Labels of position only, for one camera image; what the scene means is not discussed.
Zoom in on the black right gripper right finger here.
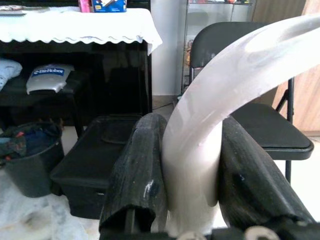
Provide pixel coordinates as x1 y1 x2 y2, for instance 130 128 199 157
218 116 316 228

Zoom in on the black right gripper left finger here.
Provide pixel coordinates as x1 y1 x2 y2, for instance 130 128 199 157
99 112 169 240

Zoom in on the black lidded storage box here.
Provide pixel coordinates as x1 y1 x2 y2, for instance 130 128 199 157
49 114 143 220

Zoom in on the black folding chair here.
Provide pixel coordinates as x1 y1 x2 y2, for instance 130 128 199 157
188 21 315 185

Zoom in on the black upright piano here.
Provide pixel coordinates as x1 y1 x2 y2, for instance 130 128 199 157
0 0 154 141

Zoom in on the black piano bench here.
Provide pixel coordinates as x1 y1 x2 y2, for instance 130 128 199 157
0 72 87 140

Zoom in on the light wooden door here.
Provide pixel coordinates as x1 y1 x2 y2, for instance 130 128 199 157
272 0 320 137

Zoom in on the black round bin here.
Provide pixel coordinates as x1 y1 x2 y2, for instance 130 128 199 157
4 121 65 198

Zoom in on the dark clothes pile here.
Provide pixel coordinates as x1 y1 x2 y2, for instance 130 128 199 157
0 121 62 161

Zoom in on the silver bag with blue print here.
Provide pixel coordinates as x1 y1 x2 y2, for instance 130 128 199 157
26 63 76 95

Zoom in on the white lace cloth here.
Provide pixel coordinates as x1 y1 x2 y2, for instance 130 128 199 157
0 7 163 56

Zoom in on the light blue cloth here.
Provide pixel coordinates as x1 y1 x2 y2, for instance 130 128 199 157
0 57 23 92

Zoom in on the blue printed box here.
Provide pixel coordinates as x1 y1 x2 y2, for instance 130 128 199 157
90 0 127 14

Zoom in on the pink box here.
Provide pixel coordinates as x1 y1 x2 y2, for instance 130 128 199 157
78 0 93 13

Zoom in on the glass display cabinet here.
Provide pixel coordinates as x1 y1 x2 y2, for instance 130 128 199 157
183 0 258 93

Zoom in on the grey paper stack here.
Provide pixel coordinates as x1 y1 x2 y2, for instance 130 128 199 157
0 5 27 16

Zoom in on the black floor cable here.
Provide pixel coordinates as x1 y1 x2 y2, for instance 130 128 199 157
152 99 181 110

